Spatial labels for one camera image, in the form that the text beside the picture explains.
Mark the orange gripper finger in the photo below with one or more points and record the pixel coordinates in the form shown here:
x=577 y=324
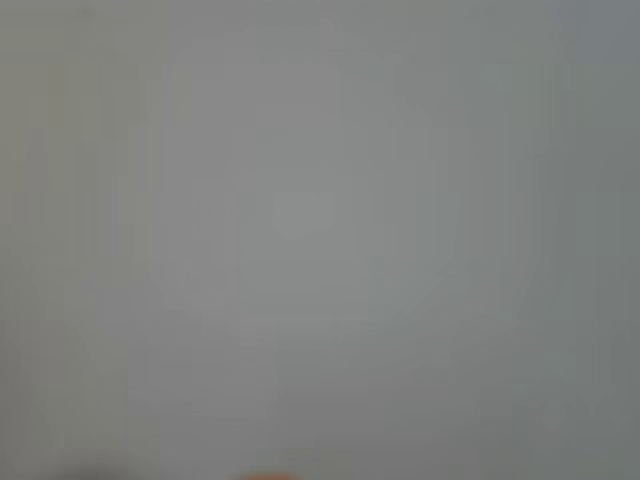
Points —
x=272 y=476

